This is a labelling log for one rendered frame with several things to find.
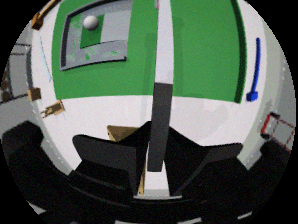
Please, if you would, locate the green mat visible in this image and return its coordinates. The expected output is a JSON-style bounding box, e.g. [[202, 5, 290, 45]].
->
[[51, 0, 241, 103]]

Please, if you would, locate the white golf ball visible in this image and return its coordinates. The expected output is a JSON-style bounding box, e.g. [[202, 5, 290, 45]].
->
[[84, 16, 100, 31]]

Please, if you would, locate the blue golf putter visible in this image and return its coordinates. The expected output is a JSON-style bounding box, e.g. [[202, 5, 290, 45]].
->
[[245, 37, 261, 103]]

